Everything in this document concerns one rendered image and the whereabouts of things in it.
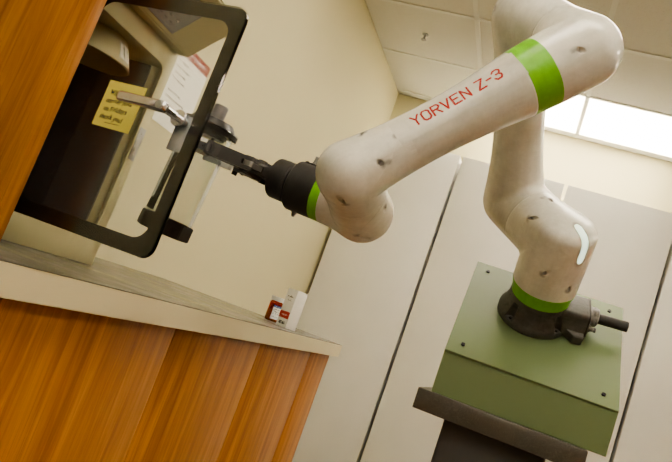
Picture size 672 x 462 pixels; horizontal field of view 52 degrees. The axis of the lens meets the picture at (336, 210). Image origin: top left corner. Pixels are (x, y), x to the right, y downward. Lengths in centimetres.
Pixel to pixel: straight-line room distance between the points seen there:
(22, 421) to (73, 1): 61
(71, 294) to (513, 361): 84
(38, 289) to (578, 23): 86
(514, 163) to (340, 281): 283
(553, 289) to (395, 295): 272
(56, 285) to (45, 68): 38
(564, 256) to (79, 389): 87
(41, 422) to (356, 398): 317
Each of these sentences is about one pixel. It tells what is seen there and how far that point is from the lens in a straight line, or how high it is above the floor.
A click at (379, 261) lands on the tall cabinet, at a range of 414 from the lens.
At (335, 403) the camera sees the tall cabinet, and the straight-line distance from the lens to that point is 413.
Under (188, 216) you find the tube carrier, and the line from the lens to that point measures 133.
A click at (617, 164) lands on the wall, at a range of 473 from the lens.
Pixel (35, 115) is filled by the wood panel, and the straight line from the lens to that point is 112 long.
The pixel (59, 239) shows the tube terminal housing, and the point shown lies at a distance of 138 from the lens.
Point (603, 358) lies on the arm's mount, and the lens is 151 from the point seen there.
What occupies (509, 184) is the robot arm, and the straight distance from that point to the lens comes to 146.
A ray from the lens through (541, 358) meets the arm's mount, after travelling 144.
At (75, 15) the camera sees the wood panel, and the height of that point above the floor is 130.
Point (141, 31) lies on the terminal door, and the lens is 117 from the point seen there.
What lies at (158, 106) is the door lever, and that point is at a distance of 101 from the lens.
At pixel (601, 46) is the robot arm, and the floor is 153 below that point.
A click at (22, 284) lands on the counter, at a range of 86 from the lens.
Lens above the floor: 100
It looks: 9 degrees up
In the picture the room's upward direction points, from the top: 20 degrees clockwise
